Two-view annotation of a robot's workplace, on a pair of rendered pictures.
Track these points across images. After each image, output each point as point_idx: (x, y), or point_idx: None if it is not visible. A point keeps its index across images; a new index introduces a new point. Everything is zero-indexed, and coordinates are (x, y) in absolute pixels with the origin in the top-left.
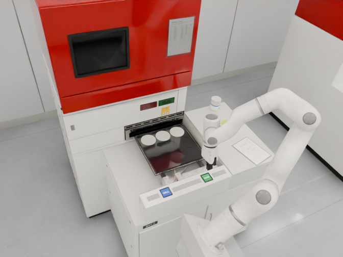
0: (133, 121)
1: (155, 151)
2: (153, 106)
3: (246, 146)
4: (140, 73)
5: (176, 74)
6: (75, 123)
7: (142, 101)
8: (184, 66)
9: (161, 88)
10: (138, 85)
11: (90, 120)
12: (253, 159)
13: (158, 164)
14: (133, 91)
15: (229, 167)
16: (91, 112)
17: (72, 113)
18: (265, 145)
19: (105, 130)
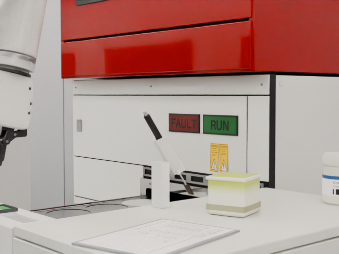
0: (157, 159)
1: (104, 208)
2: (193, 129)
3: (178, 231)
4: (150, 8)
5: (216, 24)
6: (83, 118)
7: (173, 103)
8: (230, 2)
9: (186, 62)
10: (147, 40)
11: (99, 118)
12: (107, 238)
13: (59, 212)
14: (140, 53)
15: (48, 221)
16: (101, 100)
17: (81, 93)
18: (220, 252)
19: (116, 159)
